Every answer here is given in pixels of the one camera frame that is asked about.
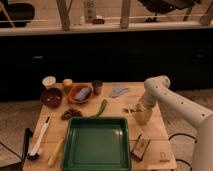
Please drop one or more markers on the beige wooden gripper body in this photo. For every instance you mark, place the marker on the beige wooden gripper body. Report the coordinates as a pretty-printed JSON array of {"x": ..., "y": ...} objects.
[{"x": 141, "y": 114}]

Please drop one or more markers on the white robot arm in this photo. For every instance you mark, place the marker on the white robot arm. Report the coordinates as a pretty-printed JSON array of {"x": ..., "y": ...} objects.
[{"x": 201, "y": 118}]

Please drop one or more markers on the green plastic tray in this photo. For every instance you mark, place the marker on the green plastic tray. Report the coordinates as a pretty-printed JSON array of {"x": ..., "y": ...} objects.
[{"x": 97, "y": 144}]

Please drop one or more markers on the black brown small box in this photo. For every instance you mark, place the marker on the black brown small box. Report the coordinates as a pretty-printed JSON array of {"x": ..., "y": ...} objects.
[{"x": 140, "y": 147}]

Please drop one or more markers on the grey triangular cloth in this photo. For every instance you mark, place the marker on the grey triangular cloth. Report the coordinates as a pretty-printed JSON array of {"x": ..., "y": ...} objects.
[{"x": 118, "y": 91}]

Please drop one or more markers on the green chili pepper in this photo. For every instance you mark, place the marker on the green chili pepper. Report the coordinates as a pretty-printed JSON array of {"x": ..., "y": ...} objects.
[{"x": 101, "y": 109}]

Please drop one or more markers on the dark metal cup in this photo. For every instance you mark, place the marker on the dark metal cup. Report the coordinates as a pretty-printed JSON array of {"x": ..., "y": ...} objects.
[{"x": 97, "y": 87}]

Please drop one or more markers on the blue sponge in bowl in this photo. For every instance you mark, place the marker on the blue sponge in bowl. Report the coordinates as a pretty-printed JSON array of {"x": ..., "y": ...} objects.
[{"x": 81, "y": 95}]

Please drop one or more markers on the orange clay bowl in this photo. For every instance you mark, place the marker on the orange clay bowl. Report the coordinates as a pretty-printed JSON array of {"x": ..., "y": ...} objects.
[{"x": 74, "y": 90}]

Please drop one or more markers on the brown dried fruit cluster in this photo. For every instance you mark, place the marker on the brown dried fruit cluster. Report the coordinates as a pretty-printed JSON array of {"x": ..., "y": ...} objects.
[{"x": 71, "y": 113}]

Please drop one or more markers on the orange fruit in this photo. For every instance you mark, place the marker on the orange fruit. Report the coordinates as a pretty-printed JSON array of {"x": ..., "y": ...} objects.
[{"x": 67, "y": 83}]

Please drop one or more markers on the dark brown bowl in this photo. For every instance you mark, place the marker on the dark brown bowl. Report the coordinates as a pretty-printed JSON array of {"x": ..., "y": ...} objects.
[{"x": 51, "y": 97}]

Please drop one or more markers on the pale yellow corn stick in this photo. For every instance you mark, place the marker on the pale yellow corn stick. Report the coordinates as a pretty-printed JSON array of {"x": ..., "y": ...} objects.
[{"x": 55, "y": 153}]

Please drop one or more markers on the white cup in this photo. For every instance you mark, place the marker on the white cup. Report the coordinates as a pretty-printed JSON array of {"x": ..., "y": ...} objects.
[{"x": 49, "y": 82}]

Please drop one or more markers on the black office chair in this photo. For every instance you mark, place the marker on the black office chair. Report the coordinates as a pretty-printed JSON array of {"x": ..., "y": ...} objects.
[{"x": 166, "y": 6}]

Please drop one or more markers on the black tongs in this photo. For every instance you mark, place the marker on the black tongs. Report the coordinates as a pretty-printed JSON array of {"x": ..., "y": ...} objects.
[{"x": 27, "y": 135}]

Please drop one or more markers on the dark round stool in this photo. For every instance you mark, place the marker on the dark round stool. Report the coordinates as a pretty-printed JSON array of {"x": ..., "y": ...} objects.
[{"x": 20, "y": 13}]

